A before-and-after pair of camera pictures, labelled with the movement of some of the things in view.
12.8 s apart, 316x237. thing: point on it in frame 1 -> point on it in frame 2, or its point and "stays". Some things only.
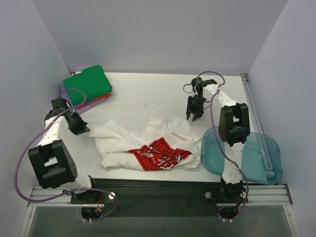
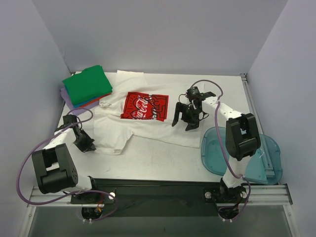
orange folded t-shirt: x=97 y=99 stays
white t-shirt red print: x=158 y=145 -> x=135 y=108
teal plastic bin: x=261 y=161 stays
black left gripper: x=79 y=125 -> x=85 y=143
